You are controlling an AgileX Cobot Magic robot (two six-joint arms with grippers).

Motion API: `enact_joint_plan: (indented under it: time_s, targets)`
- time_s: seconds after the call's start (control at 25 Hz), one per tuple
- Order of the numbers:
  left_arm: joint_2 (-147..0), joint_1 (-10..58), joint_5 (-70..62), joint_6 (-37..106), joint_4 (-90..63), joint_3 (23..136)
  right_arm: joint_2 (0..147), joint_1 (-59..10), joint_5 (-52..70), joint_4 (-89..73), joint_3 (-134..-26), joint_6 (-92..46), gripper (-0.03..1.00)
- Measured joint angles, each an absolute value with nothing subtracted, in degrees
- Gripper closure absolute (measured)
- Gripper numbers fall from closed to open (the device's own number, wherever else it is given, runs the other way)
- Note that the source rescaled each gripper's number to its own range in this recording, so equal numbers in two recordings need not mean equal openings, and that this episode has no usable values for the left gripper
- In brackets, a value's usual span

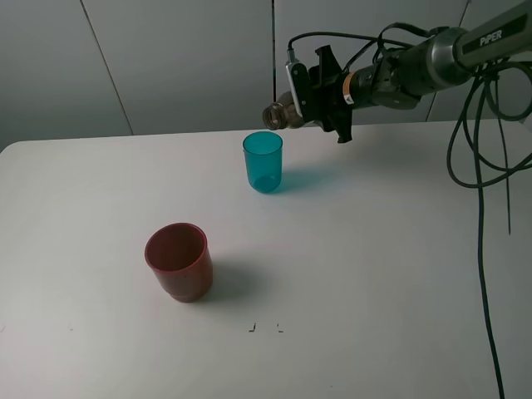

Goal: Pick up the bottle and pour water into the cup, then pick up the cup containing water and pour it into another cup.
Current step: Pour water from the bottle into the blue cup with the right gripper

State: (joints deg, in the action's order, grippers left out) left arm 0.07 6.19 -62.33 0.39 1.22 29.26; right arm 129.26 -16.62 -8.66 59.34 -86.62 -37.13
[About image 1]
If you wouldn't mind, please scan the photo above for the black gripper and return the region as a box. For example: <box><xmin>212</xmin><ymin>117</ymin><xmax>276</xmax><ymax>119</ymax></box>
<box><xmin>309</xmin><ymin>45</ymin><xmax>399</xmax><ymax>144</ymax></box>

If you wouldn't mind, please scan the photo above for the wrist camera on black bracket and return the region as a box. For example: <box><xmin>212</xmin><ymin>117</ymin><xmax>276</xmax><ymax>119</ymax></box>
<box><xmin>285</xmin><ymin>48</ymin><xmax>317</xmax><ymax>122</ymax></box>

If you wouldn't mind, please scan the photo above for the red plastic cup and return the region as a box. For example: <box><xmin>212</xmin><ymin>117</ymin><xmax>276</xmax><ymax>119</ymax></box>
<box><xmin>145</xmin><ymin>223</ymin><xmax>214</xmax><ymax>303</ymax></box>

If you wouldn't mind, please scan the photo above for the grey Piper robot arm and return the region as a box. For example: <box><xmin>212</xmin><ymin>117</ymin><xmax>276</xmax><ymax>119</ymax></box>
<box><xmin>299</xmin><ymin>1</ymin><xmax>531</xmax><ymax>143</ymax></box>

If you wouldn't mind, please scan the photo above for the teal translucent plastic cup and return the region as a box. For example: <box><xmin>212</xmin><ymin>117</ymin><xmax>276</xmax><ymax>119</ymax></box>
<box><xmin>243</xmin><ymin>131</ymin><xmax>283</xmax><ymax>193</ymax></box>

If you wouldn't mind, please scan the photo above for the black cable bundle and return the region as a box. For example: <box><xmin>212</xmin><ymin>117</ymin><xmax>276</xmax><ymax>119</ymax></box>
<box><xmin>288</xmin><ymin>22</ymin><xmax>532</xmax><ymax>399</ymax></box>

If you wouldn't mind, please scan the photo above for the smoky translucent plastic bottle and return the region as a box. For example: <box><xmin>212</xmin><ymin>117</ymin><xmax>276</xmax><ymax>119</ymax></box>
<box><xmin>262</xmin><ymin>91</ymin><xmax>320</xmax><ymax>131</ymax></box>

